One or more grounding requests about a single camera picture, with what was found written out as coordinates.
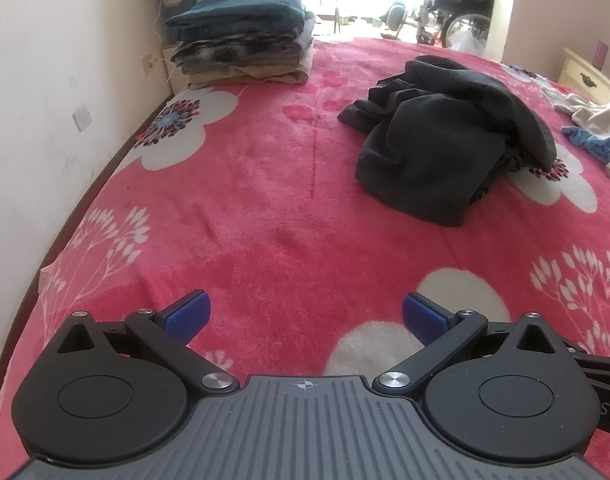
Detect white bedside cabinet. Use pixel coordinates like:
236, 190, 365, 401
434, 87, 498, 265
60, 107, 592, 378
160, 42, 191, 96

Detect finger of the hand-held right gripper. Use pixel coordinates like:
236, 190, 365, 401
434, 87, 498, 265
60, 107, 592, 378
560, 312, 610, 396

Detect blue cloth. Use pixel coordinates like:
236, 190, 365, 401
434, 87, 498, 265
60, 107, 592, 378
561, 125, 610, 163

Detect stack of folded clothes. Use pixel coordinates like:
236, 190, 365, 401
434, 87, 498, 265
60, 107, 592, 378
164, 0, 316, 91

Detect dark grey pants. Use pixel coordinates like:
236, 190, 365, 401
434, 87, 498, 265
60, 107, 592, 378
337, 55, 558, 228

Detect white cable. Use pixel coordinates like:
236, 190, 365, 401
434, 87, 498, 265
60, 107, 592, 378
152, 0, 176, 81

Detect cream nightstand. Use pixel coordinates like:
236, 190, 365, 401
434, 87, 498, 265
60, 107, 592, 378
556, 46, 610, 106

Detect pink floral blanket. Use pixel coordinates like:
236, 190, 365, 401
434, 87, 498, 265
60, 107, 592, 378
0, 35, 610, 480

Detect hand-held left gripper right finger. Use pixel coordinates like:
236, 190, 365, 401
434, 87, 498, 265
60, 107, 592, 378
374, 291, 562, 396

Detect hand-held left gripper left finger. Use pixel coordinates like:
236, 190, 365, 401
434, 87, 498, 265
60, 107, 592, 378
58, 289, 240, 395

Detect white plastic bag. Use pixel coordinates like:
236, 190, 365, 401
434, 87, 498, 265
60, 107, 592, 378
452, 27, 488, 56

